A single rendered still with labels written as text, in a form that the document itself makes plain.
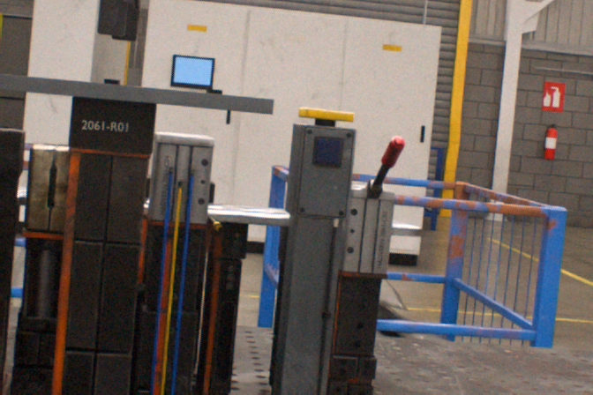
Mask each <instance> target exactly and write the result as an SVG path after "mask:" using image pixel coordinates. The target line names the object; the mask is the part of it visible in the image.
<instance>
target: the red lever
mask: <svg viewBox="0 0 593 395"><path fill-rule="evenodd" d="M404 146H405V140H404V139H403V138H401V137H393V138H391V140H390V142H389V144H388V146H387V149H386V151H385V153H384V155H383V157H382V159H381V162H382V166H381V168H380V170H379V171H378V172H377V174H376V175H375V177H371V178H370V181H369V182H368V183H367V186H366V189H367V197H368V198H380V195H381V194H382V191H383V182H384V179H385V177H386V175H387V172H388V170H389V169H390V168H393V167H394V164H396V162H397V161H398V159H399V157H400V155H401V153H402V151H403V148H404Z"/></svg>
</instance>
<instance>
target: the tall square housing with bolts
mask: <svg viewBox="0 0 593 395"><path fill-rule="evenodd" d="M213 154H214V138H210V137H207V136H199V135H188V134H178V133H168V132H167V131H164V132H155V133H154V147H153V158H152V168H151V178H150V190H149V200H148V210H147V216H146V217H147V220H148V223H149V225H150V234H149V244H148V255H147V266H146V285H145V295H144V296H145V300H146V301H145V302H142V301H140V312H139V332H138V343H137V353H136V362H135V372H136V376H135V384H134V394H133V395H191V380H192V370H193V360H194V350H195V340H196V330H197V320H198V312H197V310H196V309H195V304H196V293H197V284H198V274H199V254H200V244H201V234H202V229H203V230H206V226H208V225H207V224H206V216H207V215H208V206H209V195H210V185H211V174H212V164H213Z"/></svg>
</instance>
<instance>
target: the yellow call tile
mask: <svg viewBox="0 0 593 395"><path fill-rule="evenodd" d="M298 116H299V117H309V118H315V120H314V125H318V126H328V127H335V125H336V121H338V122H349V123H353V122H354V119H355V114H354V113H353V112H344V111H335V110H324V109H315V108H300V109H299V110H298Z"/></svg>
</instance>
